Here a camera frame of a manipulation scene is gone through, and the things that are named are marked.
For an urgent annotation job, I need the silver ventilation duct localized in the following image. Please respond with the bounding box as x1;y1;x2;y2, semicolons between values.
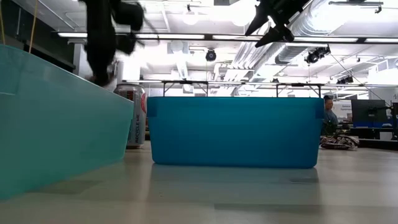
275;0;343;65

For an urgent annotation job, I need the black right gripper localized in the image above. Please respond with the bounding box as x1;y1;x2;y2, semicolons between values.
245;0;312;49

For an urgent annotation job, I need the black ceiling bracket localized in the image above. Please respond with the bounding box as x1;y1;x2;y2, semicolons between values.
275;82;322;98
162;80;209;98

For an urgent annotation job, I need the dark teal plastic bin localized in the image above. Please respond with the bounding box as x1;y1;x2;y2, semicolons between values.
146;96;324;169

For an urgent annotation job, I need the dark Hershey's candy bar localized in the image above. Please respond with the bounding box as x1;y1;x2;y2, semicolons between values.
320;134;360;151

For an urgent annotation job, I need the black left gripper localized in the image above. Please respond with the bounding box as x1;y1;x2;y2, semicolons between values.
82;0;146;88

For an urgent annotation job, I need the person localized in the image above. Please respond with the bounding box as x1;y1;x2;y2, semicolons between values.
322;95;340;136

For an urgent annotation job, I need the light green plastic bin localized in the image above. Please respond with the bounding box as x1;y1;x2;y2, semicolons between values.
0;43;134;200

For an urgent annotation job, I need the yellow hanging cable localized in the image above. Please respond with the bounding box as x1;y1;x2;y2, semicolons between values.
0;0;6;46
29;0;39;54

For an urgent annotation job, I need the black aluminium table frame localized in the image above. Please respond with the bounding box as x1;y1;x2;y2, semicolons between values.
357;136;398;151

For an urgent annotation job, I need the black computer monitor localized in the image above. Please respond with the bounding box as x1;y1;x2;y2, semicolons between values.
351;99;388;128

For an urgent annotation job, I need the silver soda can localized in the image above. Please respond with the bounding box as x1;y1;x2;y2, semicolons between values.
113;83;147;149

